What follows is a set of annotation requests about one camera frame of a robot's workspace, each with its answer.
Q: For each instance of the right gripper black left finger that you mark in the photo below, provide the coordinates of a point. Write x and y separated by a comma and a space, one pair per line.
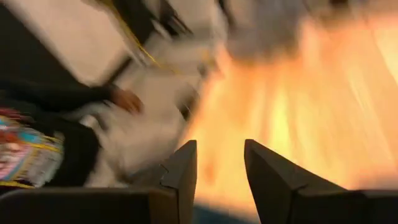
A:
180, 186

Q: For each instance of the teal plastic bin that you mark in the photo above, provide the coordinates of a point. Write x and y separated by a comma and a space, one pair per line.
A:
224, 216

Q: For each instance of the colourful patterned bag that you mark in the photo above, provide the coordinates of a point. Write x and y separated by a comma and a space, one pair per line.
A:
25, 149

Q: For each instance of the person's hand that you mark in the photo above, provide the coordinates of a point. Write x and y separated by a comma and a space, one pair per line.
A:
129, 101

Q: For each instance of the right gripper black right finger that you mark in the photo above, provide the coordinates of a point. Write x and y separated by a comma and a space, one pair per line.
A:
280, 186

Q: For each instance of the person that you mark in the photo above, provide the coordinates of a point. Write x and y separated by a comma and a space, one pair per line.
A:
46, 93

